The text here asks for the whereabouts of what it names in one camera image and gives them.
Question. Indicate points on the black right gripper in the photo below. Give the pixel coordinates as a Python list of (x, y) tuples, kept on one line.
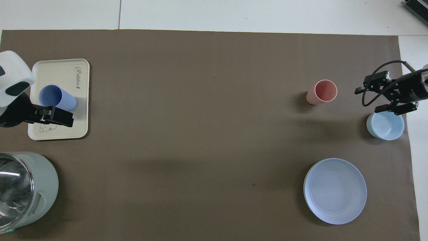
[(409, 88)]

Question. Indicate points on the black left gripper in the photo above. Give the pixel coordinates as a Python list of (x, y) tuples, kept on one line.
[(15, 112)]

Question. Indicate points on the periwinkle blue ribbed cup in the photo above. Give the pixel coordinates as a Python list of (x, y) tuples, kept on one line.
[(53, 96)]

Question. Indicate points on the pink plastic cup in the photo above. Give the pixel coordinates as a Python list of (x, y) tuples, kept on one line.
[(325, 91)]

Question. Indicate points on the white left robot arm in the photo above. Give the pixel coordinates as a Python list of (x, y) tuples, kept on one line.
[(13, 73)]

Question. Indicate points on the cream rabbit print tray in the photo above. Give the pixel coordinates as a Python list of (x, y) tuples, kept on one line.
[(78, 113)]

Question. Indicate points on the light blue bowl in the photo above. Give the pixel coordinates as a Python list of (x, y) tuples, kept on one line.
[(386, 126)]

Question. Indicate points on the pale green pot, glass lid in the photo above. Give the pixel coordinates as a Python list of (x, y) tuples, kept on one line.
[(36, 187)]

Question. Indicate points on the dark grey ridged device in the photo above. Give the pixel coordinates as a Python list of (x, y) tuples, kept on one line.
[(418, 7)]

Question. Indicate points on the light blue round plate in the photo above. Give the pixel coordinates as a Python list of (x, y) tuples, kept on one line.
[(335, 190)]

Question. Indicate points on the brown paper table mat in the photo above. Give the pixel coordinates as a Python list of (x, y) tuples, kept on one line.
[(200, 134)]

